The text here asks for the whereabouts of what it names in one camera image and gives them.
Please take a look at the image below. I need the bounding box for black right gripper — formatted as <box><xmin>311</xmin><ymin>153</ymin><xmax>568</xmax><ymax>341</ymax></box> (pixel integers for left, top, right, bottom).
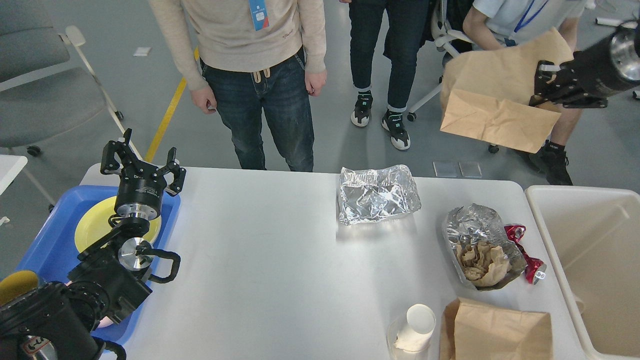
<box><xmin>529</xmin><ymin>27</ymin><xmax>640</xmax><ymax>109</ymax></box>

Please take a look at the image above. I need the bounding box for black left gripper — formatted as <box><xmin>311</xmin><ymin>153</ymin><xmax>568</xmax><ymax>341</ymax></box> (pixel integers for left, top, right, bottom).
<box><xmin>100</xmin><ymin>129</ymin><xmax>186</xmax><ymax>221</ymax></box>

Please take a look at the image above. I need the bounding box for yellow plastic plate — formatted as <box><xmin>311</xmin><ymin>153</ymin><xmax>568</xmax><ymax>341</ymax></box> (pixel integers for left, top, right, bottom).
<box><xmin>74</xmin><ymin>196</ymin><xmax>163</xmax><ymax>255</ymax></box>

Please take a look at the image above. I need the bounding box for brown paper bag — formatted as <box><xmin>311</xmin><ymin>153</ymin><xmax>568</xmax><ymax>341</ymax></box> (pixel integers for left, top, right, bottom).
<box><xmin>439</xmin><ymin>297</ymin><xmax>554</xmax><ymax>360</ymax></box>
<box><xmin>440</xmin><ymin>28</ymin><xmax>573</xmax><ymax>153</ymax></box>

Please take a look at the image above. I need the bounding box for foil ball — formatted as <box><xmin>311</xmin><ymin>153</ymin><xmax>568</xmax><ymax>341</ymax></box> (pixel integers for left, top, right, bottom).
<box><xmin>442</xmin><ymin>203</ymin><xmax>527</xmax><ymax>291</ymax></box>

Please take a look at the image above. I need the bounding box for aluminium foil sheet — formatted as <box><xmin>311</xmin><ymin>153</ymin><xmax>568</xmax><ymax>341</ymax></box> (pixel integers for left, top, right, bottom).
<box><xmin>337</xmin><ymin>164</ymin><xmax>422</xmax><ymax>226</ymax></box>

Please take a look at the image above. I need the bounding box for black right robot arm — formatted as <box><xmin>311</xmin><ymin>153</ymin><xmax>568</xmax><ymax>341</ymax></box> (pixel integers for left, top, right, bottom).
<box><xmin>529</xmin><ymin>24</ymin><xmax>640</xmax><ymax>109</ymax></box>

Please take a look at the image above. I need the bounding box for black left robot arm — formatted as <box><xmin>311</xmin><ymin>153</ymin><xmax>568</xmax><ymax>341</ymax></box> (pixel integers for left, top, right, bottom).
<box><xmin>1</xmin><ymin>129</ymin><xmax>186</xmax><ymax>360</ymax></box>

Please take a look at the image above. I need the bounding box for seated person in white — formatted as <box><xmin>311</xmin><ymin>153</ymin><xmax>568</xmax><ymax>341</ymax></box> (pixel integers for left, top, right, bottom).
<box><xmin>462</xmin><ymin>0</ymin><xmax>586</xmax><ymax>186</ymax></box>

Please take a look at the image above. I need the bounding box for grey chair at left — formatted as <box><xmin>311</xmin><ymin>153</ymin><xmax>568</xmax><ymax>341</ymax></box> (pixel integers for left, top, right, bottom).
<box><xmin>0</xmin><ymin>0</ymin><xmax>141</xmax><ymax>158</ymax></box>

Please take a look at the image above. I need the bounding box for white side table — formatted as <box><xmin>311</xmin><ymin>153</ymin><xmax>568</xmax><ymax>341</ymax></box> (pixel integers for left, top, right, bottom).
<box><xmin>0</xmin><ymin>154</ymin><xmax>57</xmax><ymax>208</ymax></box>

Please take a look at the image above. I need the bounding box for blue plastic tray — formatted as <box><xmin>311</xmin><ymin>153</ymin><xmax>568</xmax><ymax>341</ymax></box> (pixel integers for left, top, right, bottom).
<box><xmin>16</xmin><ymin>185</ymin><xmax>181</xmax><ymax>345</ymax></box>

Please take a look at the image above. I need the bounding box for beige plastic bin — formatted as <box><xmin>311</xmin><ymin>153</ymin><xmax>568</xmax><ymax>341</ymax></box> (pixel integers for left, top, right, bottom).
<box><xmin>525</xmin><ymin>186</ymin><xmax>640</xmax><ymax>360</ymax></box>

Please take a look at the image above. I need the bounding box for person in beige sweater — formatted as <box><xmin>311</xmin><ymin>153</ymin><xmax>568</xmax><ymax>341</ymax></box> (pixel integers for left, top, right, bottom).
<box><xmin>149</xmin><ymin>0</ymin><xmax>327</xmax><ymax>173</ymax></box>

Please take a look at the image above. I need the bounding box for teal yellow mug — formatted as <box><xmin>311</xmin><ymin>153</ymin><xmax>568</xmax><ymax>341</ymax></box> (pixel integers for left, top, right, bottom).
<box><xmin>0</xmin><ymin>269</ymin><xmax>40</xmax><ymax>306</ymax></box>

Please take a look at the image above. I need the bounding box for person in dark jeans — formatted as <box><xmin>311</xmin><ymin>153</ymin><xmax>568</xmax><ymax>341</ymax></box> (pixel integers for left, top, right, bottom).
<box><xmin>346</xmin><ymin>0</ymin><xmax>429</xmax><ymax>151</ymax></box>

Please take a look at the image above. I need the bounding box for red shiny wrapper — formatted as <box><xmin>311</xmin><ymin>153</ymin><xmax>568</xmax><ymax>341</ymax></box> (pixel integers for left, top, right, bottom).
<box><xmin>504</xmin><ymin>223</ymin><xmax>548</xmax><ymax>286</ymax></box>

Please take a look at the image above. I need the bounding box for white paper cup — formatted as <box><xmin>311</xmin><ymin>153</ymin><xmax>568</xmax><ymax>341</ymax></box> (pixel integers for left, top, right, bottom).
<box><xmin>386</xmin><ymin>303</ymin><xmax>436</xmax><ymax>360</ymax></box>

